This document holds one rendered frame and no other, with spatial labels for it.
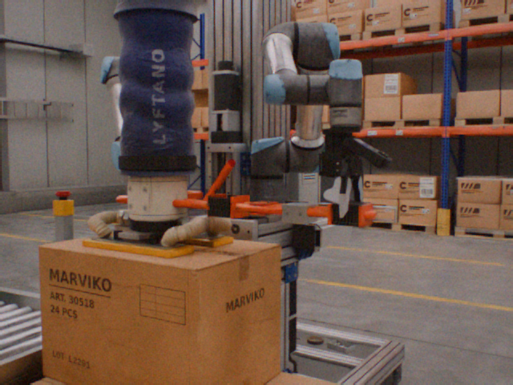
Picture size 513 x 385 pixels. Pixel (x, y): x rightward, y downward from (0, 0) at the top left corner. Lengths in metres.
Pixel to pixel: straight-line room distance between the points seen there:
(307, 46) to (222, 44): 0.63
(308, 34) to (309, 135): 0.35
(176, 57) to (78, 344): 0.85
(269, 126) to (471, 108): 6.43
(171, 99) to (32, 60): 11.19
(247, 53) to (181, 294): 1.14
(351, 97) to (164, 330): 0.72
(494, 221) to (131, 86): 7.21
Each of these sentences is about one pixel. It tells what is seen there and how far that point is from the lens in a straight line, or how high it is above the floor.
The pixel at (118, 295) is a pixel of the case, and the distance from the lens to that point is 1.48.
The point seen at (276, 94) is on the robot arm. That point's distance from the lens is 1.34.
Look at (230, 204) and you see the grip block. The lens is 1.40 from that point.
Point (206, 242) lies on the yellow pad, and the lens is 1.57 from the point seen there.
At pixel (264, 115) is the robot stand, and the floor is 1.36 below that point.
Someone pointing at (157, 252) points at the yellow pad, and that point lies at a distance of 1.43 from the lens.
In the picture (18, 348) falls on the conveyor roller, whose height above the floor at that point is 0.54.
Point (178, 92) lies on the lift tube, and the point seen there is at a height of 1.38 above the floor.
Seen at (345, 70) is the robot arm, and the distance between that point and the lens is 1.27.
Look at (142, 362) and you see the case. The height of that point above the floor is 0.68.
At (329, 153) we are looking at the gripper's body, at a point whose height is 1.21.
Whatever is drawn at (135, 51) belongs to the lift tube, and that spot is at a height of 1.49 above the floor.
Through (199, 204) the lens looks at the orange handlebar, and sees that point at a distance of 1.47.
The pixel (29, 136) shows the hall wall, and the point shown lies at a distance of 12.42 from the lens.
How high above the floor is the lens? 1.21
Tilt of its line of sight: 5 degrees down
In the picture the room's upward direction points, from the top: straight up
